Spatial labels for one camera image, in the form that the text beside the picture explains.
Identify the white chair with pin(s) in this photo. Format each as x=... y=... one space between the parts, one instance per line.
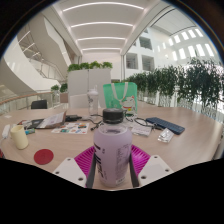
x=78 y=100

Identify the tall green plant hedge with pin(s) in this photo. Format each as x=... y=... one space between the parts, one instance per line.
x=186 y=83

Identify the clear plastic bottle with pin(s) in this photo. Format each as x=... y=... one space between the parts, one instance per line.
x=93 y=101

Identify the small teal tube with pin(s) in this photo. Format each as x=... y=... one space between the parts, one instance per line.
x=30 y=131

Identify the brown planter with plants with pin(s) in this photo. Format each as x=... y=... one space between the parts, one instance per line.
x=63 y=93

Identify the cream yellow mug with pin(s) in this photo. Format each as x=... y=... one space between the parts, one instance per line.
x=19 y=137

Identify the low green cabinet plants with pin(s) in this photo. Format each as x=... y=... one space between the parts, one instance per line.
x=90 y=65

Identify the black chair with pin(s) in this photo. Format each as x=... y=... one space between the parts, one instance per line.
x=39 y=104

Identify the green tote bag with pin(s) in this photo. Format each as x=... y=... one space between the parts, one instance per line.
x=115 y=96

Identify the colourful sticker sheet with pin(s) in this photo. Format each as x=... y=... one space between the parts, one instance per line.
x=71 y=128

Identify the clear plastic packet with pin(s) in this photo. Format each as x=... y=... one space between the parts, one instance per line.
x=165 y=135

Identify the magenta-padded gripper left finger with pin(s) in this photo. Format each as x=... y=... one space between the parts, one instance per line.
x=68 y=170

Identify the printed booklet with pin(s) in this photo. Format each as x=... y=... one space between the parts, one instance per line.
x=51 y=120

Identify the small black case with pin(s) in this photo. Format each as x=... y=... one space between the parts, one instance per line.
x=72 y=117

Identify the flat round red coaster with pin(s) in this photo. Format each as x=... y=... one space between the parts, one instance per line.
x=43 y=156

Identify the white printed packet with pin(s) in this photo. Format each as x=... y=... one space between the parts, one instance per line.
x=141 y=130

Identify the lilac drink bottle black cap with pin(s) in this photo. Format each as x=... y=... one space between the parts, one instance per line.
x=111 y=153

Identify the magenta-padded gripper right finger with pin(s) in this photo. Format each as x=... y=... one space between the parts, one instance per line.
x=155 y=168

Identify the white cabinet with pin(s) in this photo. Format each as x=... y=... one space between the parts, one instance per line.
x=80 y=81

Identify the dark blue keyboard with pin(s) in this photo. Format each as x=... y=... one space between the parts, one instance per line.
x=165 y=125

